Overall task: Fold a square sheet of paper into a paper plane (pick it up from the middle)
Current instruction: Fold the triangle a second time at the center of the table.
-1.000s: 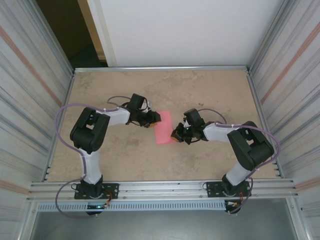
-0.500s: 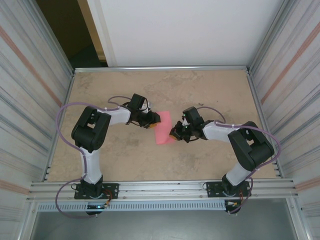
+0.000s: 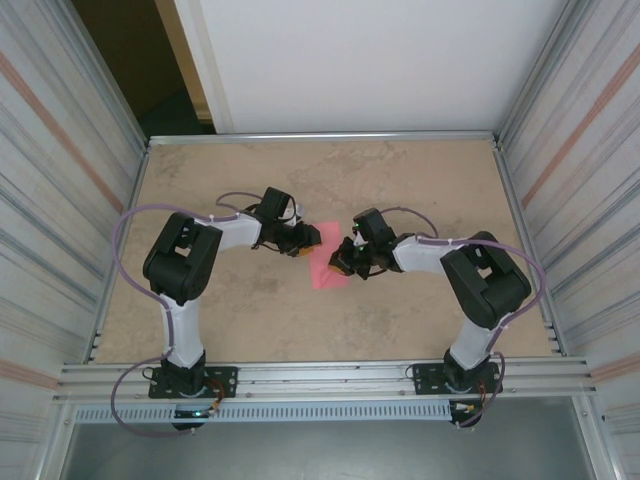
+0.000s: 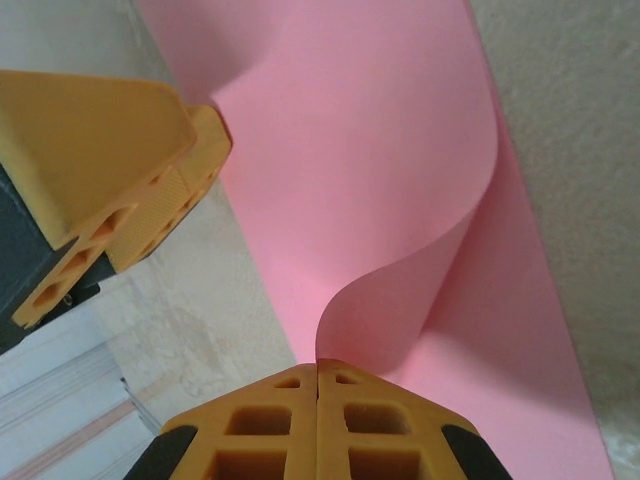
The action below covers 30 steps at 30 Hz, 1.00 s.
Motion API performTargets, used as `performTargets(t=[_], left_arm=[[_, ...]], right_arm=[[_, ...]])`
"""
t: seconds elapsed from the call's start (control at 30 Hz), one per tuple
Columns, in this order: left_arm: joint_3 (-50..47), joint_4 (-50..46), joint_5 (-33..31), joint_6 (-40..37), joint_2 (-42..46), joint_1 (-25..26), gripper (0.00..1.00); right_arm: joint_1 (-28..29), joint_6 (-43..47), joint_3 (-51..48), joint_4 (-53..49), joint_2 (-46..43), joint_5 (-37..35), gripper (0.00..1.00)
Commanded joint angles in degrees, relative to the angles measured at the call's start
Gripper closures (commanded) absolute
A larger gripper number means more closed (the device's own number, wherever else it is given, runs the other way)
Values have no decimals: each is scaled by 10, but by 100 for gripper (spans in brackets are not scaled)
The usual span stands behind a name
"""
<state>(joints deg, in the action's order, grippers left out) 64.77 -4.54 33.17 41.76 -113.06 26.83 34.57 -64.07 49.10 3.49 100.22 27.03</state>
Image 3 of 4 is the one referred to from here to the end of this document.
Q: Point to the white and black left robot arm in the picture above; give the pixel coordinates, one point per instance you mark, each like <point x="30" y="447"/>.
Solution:
<point x="180" y="250"/>

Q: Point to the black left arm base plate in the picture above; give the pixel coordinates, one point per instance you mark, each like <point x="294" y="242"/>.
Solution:
<point x="227" y="380"/>

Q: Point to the grey metal shelf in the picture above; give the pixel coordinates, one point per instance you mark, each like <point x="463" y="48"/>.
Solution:
<point x="320" y="455"/>

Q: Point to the white door frame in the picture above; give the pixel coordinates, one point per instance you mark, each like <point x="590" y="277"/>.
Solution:
<point x="202" y="60"/>

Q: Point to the aluminium table edge bar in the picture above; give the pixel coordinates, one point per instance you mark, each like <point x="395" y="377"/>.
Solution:
<point x="320" y="136"/>

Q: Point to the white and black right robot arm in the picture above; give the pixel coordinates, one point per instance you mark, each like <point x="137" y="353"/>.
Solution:
<point x="480" y="285"/>

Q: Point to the aluminium frame post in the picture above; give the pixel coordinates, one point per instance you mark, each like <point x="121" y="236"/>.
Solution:
<point x="104" y="75"/>
<point x="537" y="75"/>

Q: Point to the long aluminium mounting rail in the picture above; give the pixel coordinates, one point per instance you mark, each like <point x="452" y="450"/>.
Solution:
<point x="320" y="380"/>

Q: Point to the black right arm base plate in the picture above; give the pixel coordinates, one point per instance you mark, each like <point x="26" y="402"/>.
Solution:
<point x="425" y="375"/>

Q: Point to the aluminium table side bar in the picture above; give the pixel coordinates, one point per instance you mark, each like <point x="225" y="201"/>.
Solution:
<point x="135" y="192"/>
<point x="504" y="175"/>

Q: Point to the pink paper sheet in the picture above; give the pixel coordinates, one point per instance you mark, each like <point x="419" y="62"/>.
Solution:
<point x="322" y="275"/>

